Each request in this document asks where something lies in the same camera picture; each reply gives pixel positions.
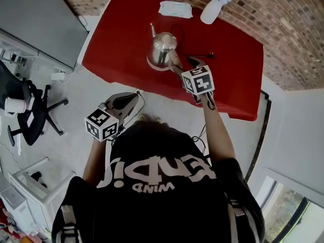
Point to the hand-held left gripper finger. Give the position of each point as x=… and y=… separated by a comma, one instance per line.
x=124, y=95
x=127, y=111

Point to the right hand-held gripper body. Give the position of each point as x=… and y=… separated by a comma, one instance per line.
x=200, y=81

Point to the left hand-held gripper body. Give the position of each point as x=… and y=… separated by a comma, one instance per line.
x=101, y=124

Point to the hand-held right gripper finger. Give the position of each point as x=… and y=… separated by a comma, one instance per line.
x=177, y=71
x=196, y=62

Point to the stainless steel gooseneck kettle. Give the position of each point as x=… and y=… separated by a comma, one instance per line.
x=160, y=50

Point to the person's right forearm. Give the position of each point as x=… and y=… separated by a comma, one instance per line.
x=217, y=133

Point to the person's left forearm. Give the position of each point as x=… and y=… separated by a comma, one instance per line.
x=95, y=158

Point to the person's yellow shoe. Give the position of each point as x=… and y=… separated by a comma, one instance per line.
x=159, y=120
x=142, y=118

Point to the red tablecloth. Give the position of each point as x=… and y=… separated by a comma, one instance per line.
x=121, y=49

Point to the white ceramic vase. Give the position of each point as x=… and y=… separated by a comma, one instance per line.
x=210, y=11

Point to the white wet wipes packet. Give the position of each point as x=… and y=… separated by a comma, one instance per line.
x=174, y=9

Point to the white power strip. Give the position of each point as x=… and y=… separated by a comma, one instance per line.
x=58, y=75

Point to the black office chair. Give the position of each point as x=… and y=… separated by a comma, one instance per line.
x=33, y=110

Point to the black edge strip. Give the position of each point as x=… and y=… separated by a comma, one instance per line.
x=264, y=125

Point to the white small table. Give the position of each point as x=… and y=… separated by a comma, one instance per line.
x=48, y=183

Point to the white mug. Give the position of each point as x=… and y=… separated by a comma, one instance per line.
x=14, y=105

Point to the person's black printed t-shirt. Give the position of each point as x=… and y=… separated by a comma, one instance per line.
x=157, y=199

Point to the white shelf unit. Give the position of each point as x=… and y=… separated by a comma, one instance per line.
x=15, y=52

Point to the grey cabinet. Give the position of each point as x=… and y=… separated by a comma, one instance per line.
x=38, y=16

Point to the white box appliance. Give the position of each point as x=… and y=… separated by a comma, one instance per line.
x=12, y=206

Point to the glass window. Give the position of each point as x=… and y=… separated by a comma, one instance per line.
x=291, y=211

